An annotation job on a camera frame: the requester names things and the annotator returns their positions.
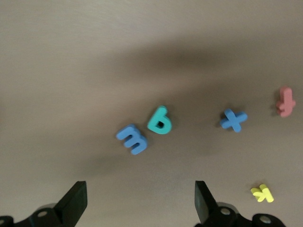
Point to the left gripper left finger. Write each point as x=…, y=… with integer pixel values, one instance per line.
x=71, y=205

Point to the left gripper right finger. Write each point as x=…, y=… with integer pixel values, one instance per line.
x=206, y=208

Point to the blue foam letter m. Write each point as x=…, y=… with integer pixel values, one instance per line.
x=132, y=139

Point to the teal foam letter g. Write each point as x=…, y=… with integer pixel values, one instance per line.
x=163, y=127

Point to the yellow foam letter k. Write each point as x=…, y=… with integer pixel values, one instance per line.
x=264, y=194

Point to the blue foam letter x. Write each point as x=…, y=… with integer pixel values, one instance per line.
x=233, y=120

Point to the pink foam letter f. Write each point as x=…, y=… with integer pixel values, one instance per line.
x=286, y=101

